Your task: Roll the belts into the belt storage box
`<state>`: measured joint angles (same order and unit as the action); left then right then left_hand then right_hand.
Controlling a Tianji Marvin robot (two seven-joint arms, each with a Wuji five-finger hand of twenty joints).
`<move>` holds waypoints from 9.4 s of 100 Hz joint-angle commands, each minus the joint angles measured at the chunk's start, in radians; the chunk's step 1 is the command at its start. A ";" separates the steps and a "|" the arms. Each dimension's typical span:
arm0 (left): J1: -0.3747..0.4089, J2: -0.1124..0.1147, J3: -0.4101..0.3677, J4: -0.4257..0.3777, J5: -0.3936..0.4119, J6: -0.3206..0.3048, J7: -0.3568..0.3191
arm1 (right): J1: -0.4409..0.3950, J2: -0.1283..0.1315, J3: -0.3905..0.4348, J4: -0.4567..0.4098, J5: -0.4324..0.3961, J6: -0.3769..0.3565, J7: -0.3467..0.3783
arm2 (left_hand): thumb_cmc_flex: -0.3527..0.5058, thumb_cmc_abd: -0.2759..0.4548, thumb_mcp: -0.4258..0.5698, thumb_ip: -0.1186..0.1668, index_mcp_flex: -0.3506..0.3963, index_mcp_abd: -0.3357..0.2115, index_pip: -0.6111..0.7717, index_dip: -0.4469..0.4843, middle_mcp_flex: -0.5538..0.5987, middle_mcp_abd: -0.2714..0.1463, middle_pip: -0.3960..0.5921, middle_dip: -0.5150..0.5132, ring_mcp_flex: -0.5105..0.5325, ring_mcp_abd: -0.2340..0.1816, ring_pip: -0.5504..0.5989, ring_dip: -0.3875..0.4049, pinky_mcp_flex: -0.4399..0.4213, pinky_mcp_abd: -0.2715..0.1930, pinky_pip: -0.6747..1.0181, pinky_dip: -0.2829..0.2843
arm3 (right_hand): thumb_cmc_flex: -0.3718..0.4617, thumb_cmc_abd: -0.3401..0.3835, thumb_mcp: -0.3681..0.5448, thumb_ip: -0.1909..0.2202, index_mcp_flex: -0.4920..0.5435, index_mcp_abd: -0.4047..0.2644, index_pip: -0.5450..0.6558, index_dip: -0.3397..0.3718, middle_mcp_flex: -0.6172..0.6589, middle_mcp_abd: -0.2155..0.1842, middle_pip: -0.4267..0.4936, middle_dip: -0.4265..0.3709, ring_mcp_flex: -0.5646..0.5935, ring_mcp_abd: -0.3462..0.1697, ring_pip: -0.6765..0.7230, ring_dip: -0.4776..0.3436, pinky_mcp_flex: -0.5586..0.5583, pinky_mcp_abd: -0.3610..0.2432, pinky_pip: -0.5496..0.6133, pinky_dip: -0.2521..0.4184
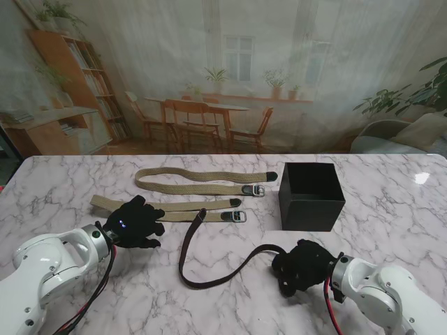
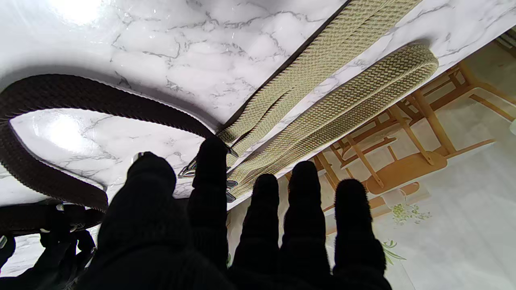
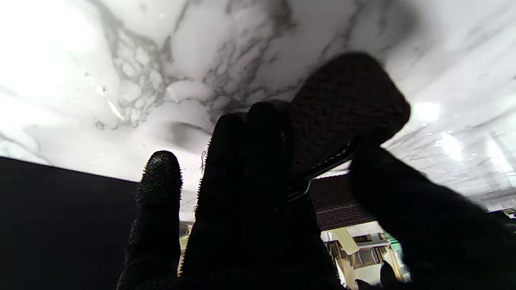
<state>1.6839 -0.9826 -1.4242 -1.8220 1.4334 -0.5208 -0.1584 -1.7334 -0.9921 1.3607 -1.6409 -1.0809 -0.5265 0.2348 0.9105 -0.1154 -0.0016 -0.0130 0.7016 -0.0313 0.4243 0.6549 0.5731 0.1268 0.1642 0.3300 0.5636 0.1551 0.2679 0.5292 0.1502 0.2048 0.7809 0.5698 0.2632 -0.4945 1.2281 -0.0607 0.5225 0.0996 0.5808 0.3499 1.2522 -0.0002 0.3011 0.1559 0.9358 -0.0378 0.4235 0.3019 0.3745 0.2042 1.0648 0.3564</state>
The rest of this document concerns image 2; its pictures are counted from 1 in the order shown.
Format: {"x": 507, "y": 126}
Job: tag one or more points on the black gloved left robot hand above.
{"x": 161, "y": 241}

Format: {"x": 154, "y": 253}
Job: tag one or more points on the dark brown woven belt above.
{"x": 60, "y": 90}

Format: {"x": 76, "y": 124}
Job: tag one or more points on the beige woven belt folded double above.
{"x": 330, "y": 52}
{"x": 354, "y": 100}

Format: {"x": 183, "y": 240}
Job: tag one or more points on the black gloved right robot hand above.
{"x": 52, "y": 257}

